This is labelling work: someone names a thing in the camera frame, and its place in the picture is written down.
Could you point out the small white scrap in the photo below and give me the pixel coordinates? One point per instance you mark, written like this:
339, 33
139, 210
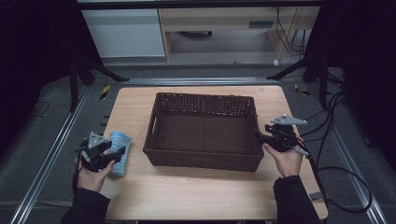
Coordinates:
276, 62

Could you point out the black metal stand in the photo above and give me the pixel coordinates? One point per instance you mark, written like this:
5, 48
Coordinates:
73, 87
323, 84

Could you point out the dark curtain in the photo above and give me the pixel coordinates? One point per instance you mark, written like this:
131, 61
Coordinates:
367, 62
31, 46

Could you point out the yellow black tape piece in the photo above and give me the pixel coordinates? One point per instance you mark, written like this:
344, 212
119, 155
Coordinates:
105, 92
300, 89

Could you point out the aluminium floor rail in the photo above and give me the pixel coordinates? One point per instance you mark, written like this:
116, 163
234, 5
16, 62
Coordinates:
186, 81
53, 152
348, 155

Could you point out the white cabinet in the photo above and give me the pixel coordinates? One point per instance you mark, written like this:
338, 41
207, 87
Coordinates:
124, 34

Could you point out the grey tape tab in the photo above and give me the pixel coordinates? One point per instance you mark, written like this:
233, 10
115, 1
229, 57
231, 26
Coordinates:
317, 196

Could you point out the blue striped knitted cloth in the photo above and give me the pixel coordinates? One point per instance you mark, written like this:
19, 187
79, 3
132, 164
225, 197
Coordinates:
120, 140

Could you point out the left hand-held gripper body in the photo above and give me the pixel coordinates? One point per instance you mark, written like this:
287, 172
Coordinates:
95, 152

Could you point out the person's left hand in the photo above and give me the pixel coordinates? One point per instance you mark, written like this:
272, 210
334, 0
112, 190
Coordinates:
91, 182

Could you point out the light wooden desk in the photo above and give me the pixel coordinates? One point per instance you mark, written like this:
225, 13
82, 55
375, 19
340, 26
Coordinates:
218, 18

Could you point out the brown woven basket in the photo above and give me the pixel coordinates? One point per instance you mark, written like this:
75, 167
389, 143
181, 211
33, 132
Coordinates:
202, 133

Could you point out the person's right hand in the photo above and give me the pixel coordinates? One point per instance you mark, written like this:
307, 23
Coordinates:
288, 163

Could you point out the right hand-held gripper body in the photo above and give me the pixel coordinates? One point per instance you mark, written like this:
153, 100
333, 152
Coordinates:
283, 137

